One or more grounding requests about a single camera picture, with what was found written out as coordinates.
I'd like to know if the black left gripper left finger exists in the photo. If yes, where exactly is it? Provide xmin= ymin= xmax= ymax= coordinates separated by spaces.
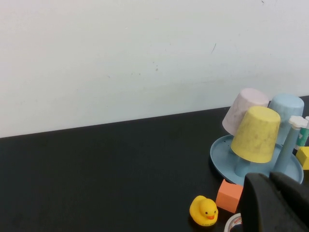
xmin=238 ymin=172 xmax=291 ymax=232

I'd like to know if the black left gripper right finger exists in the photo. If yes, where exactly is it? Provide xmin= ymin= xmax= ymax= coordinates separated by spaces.
xmin=269 ymin=171 xmax=309 ymax=232

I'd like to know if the blue cup stand with pegs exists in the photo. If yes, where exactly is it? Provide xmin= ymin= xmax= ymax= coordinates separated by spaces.
xmin=209 ymin=115 xmax=309 ymax=186

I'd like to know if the yellow plastic cup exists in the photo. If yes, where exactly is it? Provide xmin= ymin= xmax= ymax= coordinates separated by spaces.
xmin=230 ymin=105 xmax=281 ymax=164

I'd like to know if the pale pink plastic cup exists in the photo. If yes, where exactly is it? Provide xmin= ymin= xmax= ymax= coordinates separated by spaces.
xmin=222 ymin=87 xmax=270 ymax=135

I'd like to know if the light blue plastic cup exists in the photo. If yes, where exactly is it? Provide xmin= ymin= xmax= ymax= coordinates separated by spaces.
xmin=267 ymin=93 xmax=305 ymax=146

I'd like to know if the white adhesive tape roll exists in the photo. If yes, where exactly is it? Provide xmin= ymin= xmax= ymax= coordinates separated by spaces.
xmin=224 ymin=212 xmax=244 ymax=232

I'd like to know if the orange foam cube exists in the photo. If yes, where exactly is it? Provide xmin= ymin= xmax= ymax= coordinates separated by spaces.
xmin=215 ymin=179 xmax=244 ymax=214

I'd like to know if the yellow foam cube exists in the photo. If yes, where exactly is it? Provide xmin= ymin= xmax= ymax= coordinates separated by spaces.
xmin=295 ymin=145 xmax=309 ymax=171

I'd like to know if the yellow rubber duck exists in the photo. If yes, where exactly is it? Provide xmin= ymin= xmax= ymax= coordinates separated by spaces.
xmin=189 ymin=195 xmax=219 ymax=227

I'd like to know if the white green glue stick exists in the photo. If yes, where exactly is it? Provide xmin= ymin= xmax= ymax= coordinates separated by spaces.
xmin=294 ymin=116 xmax=309 ymax=147

